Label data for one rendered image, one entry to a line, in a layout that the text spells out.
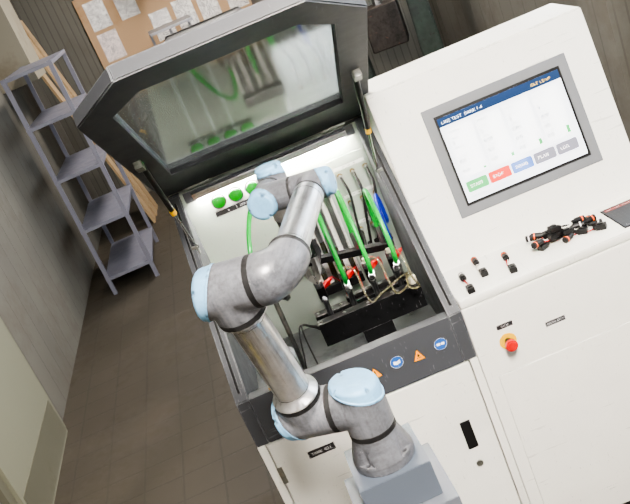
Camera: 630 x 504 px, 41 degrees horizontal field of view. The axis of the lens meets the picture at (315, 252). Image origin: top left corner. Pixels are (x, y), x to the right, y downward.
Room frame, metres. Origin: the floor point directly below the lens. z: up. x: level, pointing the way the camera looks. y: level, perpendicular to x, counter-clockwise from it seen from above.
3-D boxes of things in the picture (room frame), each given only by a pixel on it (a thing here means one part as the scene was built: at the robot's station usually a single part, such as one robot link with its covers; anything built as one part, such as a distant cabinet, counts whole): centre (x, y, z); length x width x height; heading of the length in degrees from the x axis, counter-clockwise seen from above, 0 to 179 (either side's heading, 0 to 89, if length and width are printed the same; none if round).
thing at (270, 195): (2.00, 0.05, 1.51); 0.11 x 0.11 x 0.08; 70
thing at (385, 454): (1.69, 0.04, 0.95); 0.15 x 0.15 x 0.10
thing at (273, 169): (2.10, 0.03, 1.52); 0.09 x 0.08 x 0.11; 160
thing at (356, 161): (2.64, -0.21, 1.20); 0.13 x 0.03 x 0.31; 90
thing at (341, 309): (2.38, -0.09, 0.91); 0.34 x 0.10 x 0.15; 90
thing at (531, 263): (2.23, -0.67, 0.96); 0.70 x 0.22 x 0.03; 90
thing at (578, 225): (2.23, -0.71, 1.01); 0.23 x 0.11 x 0.06; 90
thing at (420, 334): (2.14, 0.03, 0.87); 0.62 x 0.04 x 0.16; 90
